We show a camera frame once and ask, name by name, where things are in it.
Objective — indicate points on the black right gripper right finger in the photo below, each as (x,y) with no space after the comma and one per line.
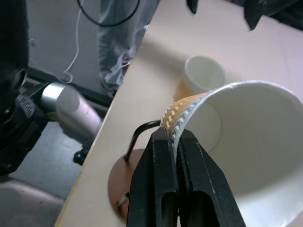
(208,184)

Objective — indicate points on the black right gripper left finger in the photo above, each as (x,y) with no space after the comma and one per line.
(151,179)

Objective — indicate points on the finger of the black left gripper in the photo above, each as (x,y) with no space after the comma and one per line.
(254,11)
(195,4)

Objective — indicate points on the orange white paper cup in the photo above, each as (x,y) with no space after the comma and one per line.
(260,146)
(201,75)

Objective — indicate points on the person in grey trousers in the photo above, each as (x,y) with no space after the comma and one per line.
(111,47)

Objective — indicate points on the silver cylindrical robot limb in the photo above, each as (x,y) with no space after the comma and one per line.
(71,108)

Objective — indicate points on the grey padded seat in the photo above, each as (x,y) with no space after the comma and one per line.
(26,205)

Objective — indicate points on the black robot body housing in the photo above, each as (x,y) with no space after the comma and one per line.
(14,99)

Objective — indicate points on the black metal frame bar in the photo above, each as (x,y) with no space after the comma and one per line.
(90,95)

